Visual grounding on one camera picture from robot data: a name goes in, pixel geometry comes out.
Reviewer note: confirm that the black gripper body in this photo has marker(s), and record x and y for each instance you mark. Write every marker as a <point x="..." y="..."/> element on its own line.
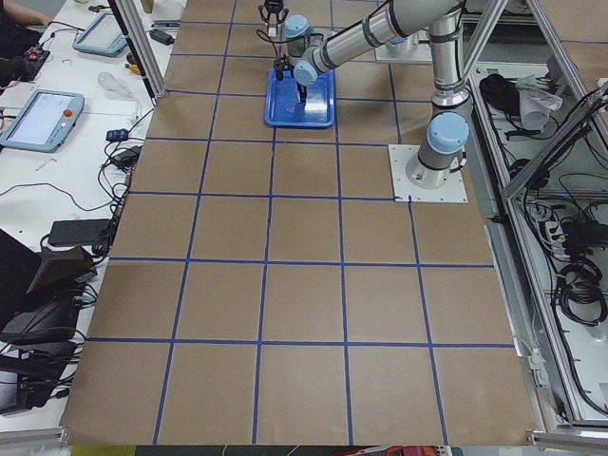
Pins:
<point x="272" y="9"/>
<point x="302" y="88"/>

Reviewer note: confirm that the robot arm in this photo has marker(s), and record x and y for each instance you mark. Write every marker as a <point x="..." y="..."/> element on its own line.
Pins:
<point x="399" y="72"/>
<point x="283" y="29"/>

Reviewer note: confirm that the blue plastic tray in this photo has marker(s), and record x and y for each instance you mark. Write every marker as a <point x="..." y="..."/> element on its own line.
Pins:
<point x="284" y="109"/>

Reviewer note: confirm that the black power adapter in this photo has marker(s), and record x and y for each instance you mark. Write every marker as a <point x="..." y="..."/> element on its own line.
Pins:
<point x="161" y="37"/>

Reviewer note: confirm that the far teach pendant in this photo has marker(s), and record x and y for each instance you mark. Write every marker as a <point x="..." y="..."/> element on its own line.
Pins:
<point x="102" y="37"/>

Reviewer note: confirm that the teach pendant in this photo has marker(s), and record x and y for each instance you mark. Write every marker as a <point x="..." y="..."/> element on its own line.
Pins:
<point x="44" y="123"/>
<point x="102" y="37"/>

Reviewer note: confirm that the near teach pendant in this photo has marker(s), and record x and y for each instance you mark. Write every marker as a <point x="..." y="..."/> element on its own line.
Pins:
<point x="44" y="123"/>

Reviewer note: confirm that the aluminium frame post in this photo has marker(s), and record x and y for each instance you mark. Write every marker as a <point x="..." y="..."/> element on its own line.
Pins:
<point x="131" y="26"/>

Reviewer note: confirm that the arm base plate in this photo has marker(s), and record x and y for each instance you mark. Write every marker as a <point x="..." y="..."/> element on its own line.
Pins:
<point x="412" y="182"/>

